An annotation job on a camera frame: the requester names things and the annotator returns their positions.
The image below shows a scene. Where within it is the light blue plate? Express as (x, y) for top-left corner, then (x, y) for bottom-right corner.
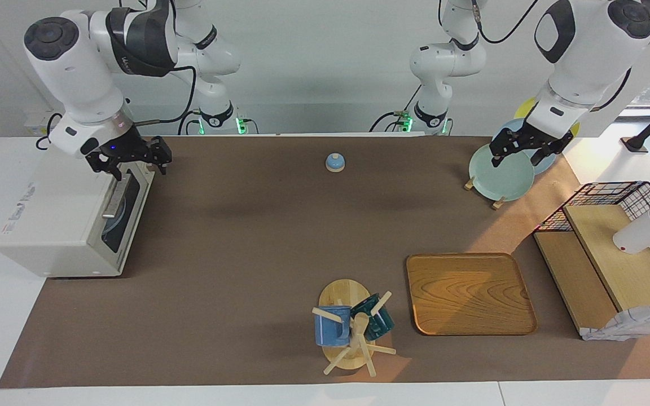
(104, 193), (128, 250)

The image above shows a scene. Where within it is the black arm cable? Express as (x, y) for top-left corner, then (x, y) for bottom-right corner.
(589, 67), (632, 112)
(133, 65), (197, 126)

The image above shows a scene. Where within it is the pale blue racked plate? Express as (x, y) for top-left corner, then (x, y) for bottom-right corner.
(500, 118), (559, 175)

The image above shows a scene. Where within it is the wooden mug tree stand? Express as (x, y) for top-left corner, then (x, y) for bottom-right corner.
(312, 279), (397, 377)

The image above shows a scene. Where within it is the white patterned cloth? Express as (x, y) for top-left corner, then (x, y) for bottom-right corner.
(582, 303), (650, 342)

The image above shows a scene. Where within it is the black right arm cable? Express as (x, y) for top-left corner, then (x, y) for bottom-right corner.
(133, 65), (197, 126)

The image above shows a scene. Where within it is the white cup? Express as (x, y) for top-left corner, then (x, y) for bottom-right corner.
(612, 209), (650, 254)

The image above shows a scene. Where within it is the wooden step shelf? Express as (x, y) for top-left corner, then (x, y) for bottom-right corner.
(533, 204), (650, 339)

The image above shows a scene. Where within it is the yellow plate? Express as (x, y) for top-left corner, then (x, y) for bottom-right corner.
(514, 96), (581, 150)

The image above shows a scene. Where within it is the white toaster oven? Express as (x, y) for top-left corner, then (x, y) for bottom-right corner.
(0, 141), (155, 278)

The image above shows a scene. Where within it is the white wall socket box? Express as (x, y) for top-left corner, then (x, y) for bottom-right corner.
(25, 110), (65, 136)

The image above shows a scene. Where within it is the black looped cable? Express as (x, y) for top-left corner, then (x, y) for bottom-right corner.
(36, 113), (63, 150)

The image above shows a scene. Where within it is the dark green mug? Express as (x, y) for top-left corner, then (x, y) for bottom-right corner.
(351, 293), (396, 341)

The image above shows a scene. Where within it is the oven door with handle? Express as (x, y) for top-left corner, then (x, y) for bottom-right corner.
(89, 161), (155, 277)

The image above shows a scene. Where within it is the blue mug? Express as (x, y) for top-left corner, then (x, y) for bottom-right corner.
(314, 306), (353, 347)

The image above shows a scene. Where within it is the brown table mat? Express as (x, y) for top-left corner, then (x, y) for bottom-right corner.
(0, 135), (650, 390)

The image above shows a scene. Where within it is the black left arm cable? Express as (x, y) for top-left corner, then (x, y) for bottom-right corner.
(589, 67), (632, 112)

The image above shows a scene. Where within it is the pale green plate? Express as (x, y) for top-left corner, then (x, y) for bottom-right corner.
(468, 142), (535, 202)

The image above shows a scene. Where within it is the wooden serving tray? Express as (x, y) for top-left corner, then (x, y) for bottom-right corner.
(406, 253), (538, 337)

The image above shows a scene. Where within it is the black wire basket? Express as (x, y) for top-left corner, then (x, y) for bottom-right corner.
(534, 181), (650, 299)

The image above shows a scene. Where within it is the wooden plate rack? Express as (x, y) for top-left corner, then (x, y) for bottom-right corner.
(464, 176), (507, 211)

